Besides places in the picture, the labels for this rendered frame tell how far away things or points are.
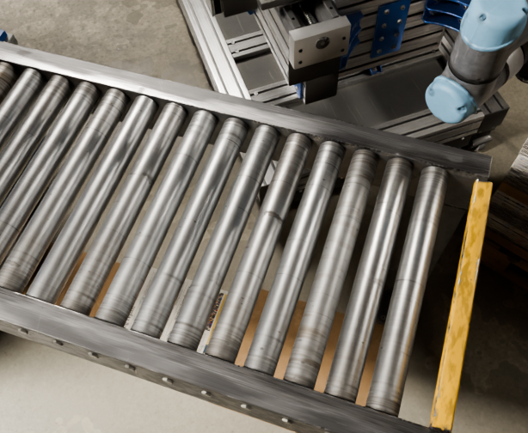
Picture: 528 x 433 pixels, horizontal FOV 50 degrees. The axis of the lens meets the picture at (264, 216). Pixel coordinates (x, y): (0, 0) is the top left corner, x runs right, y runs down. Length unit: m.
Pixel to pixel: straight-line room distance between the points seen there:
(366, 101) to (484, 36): 1.13
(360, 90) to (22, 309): 1.32
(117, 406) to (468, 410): 0.99
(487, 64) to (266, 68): 1.25
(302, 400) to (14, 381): 1.17
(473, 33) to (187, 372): 0.63
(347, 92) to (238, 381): 1.26
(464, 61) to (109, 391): 1.34
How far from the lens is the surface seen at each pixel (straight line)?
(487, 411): 1.77
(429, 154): 1.08
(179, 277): 0.96
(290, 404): 0.87
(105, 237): 1.01
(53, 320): 0.98
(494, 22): 0.80
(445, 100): 0.88
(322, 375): 1.71
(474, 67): 0.85
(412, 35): 1.65
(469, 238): 0.98
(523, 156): 1.47
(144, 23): 2.54
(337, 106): 1.89
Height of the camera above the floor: 1.66
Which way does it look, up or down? 61 degrees down
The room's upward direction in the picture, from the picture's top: 5 degrees counter-clockwise
